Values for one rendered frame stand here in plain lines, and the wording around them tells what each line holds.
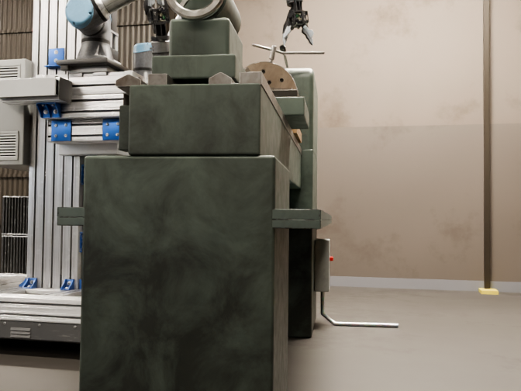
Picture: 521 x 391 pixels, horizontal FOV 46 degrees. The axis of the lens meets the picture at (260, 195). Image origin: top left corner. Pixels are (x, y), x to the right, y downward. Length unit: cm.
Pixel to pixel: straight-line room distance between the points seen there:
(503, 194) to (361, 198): 109
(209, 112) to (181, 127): 7
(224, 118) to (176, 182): 18
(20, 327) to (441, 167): 352
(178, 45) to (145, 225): 45
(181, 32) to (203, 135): 29
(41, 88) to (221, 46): 117
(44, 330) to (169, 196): 126
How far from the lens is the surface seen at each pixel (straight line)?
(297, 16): 290
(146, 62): 308
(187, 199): 138
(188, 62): 148
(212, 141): 138
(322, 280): 312
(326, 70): 527
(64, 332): 250
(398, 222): 507
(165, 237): 139
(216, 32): 153
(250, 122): 137
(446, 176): 509
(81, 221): 146
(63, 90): 257
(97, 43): 264
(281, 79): 278
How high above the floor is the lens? 54
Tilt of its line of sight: 2 degrees up
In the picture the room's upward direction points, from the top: 1 degrees clockwise
